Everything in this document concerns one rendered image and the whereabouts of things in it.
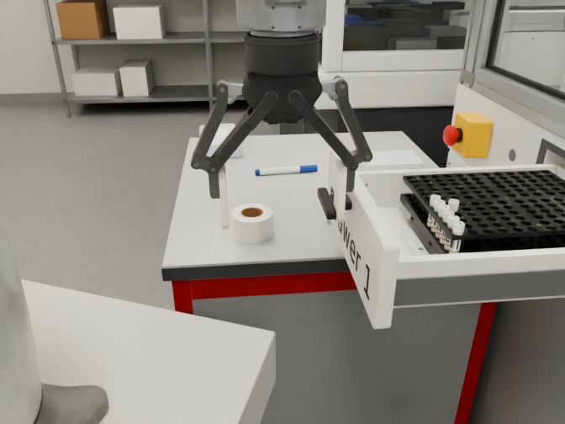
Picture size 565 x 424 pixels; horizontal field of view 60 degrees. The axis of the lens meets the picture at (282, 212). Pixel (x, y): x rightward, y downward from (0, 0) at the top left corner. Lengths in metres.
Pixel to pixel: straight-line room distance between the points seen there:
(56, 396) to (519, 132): 0.78
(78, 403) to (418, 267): 0.35
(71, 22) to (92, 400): 4.13
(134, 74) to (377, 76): 3.23
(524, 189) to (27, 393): 0.62
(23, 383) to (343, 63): 1.19
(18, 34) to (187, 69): 1.46
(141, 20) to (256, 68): 3.83
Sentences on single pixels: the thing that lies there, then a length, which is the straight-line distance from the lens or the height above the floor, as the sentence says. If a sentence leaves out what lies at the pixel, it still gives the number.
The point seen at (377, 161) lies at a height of 0.78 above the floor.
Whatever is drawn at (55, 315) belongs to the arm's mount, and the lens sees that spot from 0.59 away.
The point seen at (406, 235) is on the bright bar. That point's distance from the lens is 0.68.
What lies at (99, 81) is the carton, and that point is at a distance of 4.57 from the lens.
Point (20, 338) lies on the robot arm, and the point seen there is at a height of 0.96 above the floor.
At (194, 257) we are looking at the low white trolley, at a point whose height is 0.76.
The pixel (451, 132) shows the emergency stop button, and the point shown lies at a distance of 1.00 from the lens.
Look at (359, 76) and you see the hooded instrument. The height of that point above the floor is 0.89.
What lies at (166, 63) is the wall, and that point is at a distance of 4.82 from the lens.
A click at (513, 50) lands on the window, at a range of 1.00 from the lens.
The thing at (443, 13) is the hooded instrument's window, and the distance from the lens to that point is 1.49.
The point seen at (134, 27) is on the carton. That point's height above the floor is 0.71.
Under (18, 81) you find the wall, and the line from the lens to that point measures 5.19.
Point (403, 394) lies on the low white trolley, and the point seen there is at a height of 0.43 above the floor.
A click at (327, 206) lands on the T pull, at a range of 0.59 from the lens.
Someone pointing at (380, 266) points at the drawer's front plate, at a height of 0.90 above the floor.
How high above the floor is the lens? 1.18
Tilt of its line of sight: 27 degrees down
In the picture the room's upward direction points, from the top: straight up
